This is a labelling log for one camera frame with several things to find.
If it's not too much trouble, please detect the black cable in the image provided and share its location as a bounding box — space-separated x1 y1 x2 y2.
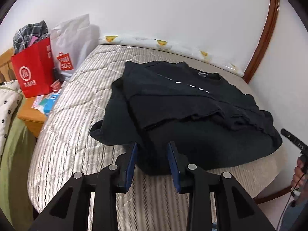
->
276 173 306 231

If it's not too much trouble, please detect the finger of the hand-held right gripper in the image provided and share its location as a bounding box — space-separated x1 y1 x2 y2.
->
281 128 295 143

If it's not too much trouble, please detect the red paper bag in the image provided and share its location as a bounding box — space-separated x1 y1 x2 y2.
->
11 37 54 99

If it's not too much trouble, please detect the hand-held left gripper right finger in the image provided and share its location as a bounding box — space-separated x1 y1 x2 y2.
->
167 141 277 231

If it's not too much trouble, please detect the black sweatshirt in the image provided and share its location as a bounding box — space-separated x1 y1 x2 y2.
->
90 61 283 176

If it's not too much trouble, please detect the red striped packet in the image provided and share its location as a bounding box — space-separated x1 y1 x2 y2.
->
50 79 63 92

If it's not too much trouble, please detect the white plastic bag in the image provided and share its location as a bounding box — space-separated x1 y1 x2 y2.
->
50 14 100 81

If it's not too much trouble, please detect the green bed sheet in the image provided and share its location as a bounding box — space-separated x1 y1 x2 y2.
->
0 96 42 224

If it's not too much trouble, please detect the plaid cloth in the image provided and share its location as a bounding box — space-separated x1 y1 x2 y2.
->
13 20 50 54

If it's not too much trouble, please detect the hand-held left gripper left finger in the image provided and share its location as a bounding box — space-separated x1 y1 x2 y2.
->
28 141 139 231

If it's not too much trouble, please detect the white red leaflet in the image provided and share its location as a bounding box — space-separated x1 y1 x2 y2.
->
31 96 49 110

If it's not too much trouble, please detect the striped bed cover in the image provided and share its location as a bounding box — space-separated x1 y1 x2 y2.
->
27 44 288 231

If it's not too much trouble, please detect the white floral quilt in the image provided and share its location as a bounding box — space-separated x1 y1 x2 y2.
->
0 79 23 145

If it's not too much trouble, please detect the person's right hand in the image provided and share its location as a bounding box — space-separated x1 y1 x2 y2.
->
291 156 308 193

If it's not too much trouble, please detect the wooden bed rail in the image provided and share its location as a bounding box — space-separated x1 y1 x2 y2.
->
254 185 297 205

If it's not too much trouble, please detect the wooden nightstand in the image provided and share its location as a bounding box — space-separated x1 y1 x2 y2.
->
17 94 63 139

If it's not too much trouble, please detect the wooden headboard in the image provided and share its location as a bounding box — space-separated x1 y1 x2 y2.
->
0 48 17 83

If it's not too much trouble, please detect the printed rolled mat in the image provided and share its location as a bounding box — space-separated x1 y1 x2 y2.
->
99 35 244 77

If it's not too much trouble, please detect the wooden door frame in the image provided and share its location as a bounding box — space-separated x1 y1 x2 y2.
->
243 0 281 85

